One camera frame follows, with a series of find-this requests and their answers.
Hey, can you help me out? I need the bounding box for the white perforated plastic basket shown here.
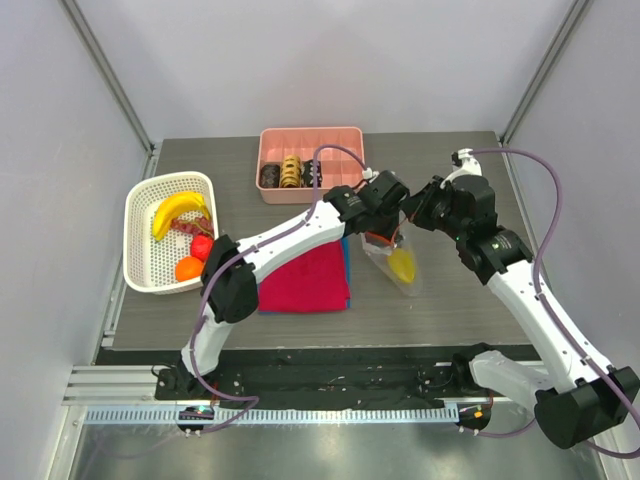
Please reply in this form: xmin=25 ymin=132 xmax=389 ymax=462
xmin=122 ymin=171 xmax=219 ymax=295

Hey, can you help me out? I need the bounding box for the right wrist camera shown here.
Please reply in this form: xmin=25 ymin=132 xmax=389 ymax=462
xmin=446 ymin=148 xmax=482 ymax=182

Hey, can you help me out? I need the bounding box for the yellow patterned rolled item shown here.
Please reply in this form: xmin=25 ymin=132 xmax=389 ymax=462
xmin=279 ymin=155 xmax=302 ymax=188

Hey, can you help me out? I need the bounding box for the orange fake fruit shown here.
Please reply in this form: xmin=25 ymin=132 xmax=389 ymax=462
xmin=174 ymin=256 xmax=204 ymax=282

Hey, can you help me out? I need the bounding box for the purple fake grape bunch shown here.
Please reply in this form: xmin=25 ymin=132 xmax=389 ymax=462
xmin=171 ymin=216 xmax=214 ymax=238

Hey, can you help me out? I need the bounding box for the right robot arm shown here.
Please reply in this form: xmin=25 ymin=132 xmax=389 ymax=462
xmin=402 ymin=174 xmax=639 ymax=449

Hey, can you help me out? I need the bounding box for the dark brown rolled item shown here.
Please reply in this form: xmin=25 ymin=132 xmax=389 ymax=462
xmin=259 ymin=163 xmax=281 ymax=189

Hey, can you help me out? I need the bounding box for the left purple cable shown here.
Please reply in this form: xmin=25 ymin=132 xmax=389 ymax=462
xmin=184 ymin=144 xmax=376 ymax=434

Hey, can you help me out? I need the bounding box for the red folded shirt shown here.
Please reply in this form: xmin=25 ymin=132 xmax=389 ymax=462
xmin=257 ymin=239 xmax=350 ymax=314

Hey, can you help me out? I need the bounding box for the yellow fake banana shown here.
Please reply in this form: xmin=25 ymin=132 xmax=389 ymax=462
xmin=152 ymin=191 xmax=211 ymax=241

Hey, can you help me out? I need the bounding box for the pink divided plastic tray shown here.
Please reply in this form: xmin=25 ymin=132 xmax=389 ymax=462
xmin=255 ymin=126 xmax=365 ymax=205

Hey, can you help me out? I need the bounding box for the yellow fake star fruit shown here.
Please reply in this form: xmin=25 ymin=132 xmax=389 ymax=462
xmin=387 ymin=248 xmax=416 ymax=284

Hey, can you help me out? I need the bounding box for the black floral rolled item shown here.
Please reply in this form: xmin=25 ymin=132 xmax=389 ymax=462
xmin=301 ymin=159 xmax=323 ymax=188

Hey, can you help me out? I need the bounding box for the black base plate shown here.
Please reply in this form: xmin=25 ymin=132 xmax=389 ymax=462
xmin=154 ymin=344 xmax=531 ymax=404

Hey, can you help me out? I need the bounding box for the red fake fruit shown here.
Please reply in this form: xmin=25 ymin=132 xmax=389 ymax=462
xmin=190 ymin=234 xmax=214 ymax=263

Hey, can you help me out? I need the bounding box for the clear zip top bag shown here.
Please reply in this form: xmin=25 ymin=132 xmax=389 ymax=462
xmin=360 ymin=214 xmax=422 ymax=297

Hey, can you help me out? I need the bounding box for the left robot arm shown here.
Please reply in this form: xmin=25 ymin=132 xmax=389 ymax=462
xmin=177 ymin=170 xmax=409 ymax=399

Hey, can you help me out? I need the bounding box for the blue folded cloth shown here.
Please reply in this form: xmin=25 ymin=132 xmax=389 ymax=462
xmin=256 ymin=237 xmax=353 ymax=315

